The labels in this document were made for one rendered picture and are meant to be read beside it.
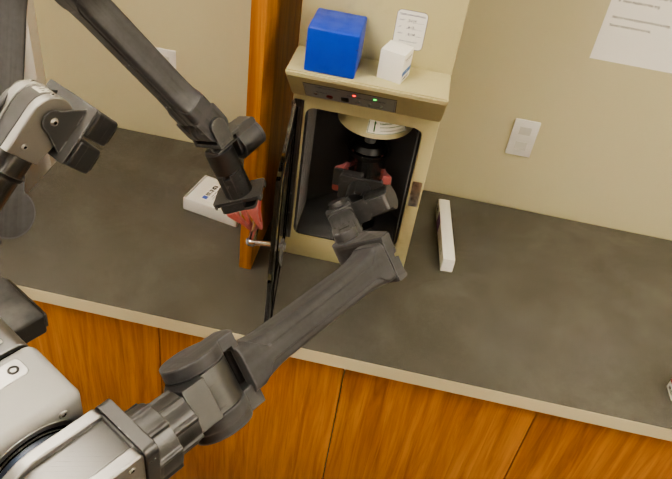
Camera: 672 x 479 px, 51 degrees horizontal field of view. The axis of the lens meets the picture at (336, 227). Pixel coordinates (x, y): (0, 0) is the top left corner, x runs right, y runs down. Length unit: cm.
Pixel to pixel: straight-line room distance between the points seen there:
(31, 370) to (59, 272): 98
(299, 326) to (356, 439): 96
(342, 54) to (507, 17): 64
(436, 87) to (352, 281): 54
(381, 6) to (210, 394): 87
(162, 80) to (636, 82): 123
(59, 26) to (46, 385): 156
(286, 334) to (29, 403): 32
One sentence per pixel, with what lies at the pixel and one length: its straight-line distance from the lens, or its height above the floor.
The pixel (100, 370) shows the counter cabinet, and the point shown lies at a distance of 194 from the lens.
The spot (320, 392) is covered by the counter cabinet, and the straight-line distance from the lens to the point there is 174.
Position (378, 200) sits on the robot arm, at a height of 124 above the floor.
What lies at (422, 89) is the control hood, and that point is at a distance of 140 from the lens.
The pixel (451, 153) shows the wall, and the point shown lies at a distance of 207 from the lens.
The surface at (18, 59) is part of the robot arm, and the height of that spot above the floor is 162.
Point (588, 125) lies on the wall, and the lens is 205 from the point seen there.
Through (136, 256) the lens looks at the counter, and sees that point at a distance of 180.
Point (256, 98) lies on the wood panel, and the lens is 147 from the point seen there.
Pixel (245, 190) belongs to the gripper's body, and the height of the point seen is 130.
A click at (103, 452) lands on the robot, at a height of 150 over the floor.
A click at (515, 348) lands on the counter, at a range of 172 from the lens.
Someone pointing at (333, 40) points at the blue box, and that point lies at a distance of 136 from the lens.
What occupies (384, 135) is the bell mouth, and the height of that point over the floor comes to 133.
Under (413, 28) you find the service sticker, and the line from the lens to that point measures 144.
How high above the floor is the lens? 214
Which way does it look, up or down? 39 degrees down
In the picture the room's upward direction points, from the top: 9 degrees clockwise
